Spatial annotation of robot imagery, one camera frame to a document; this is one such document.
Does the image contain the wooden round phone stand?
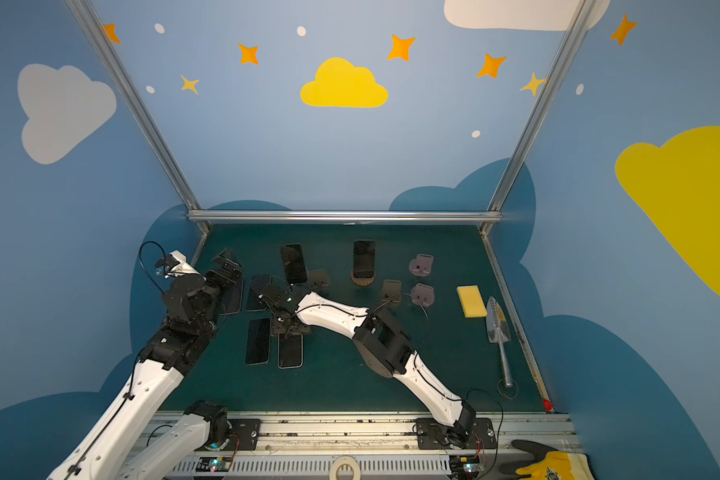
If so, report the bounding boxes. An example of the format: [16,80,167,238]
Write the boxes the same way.
[350,269,376,287]

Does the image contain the black phone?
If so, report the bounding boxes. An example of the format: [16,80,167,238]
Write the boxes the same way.
[280,243,308,284]
[352,240,376,279]

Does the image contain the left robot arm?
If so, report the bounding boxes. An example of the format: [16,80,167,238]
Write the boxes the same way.
[49,249,243,479]

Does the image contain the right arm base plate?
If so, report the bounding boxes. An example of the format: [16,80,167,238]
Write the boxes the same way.
[412,418,498,450]

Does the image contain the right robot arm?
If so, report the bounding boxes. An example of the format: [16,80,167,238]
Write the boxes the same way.
[256,284,476,448]

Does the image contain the silver phone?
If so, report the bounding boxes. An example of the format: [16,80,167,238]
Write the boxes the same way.
[277,334,304,370]

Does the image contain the right controller board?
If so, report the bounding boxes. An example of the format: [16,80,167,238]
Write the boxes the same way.
[448,455,486,480]

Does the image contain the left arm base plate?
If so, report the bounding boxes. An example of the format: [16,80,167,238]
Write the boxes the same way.
[196,418,261,453]

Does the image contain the yellow black object bottom right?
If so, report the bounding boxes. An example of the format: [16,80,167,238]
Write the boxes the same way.
[499,440,595,480]

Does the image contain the blue-edged phone back row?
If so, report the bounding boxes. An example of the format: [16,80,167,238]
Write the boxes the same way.
[244,318,271,365]

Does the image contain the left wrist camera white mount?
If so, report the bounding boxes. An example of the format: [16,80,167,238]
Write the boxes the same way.
[155,250,198,279]

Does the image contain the horizontal aluminium frame bar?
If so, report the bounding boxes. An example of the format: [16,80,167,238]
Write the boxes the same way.
[188,210,502,224]

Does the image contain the controller board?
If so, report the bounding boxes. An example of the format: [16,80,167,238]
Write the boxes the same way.
[195,457,233,473]
[448,455,486,480]

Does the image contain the left controller board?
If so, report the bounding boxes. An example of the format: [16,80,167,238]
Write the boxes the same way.
[195,457,233,473]

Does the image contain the right aluminium frame post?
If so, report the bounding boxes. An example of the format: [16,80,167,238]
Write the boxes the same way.
[480,0,597,240]

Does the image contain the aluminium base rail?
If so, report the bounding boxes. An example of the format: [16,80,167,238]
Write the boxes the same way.
[71,410,583,480]

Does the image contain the silver trowel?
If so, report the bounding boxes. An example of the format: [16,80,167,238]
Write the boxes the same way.
[486,296,515,389]

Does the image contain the white tape roll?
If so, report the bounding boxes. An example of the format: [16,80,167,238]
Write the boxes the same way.
[329,456,362,480]

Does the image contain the light blue phone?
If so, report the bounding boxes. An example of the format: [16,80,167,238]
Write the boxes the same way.
[246,274,272,312]

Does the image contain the left aluminium frame post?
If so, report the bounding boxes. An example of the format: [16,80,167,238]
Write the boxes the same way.
[65,0,202,212]

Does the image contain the aluminium frame post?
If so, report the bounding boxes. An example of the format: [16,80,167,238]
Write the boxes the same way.
[480,0,597,240]
[65,0,202,212]

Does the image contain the yellow sponge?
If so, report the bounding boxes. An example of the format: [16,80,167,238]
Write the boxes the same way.
[456,285,487,319]

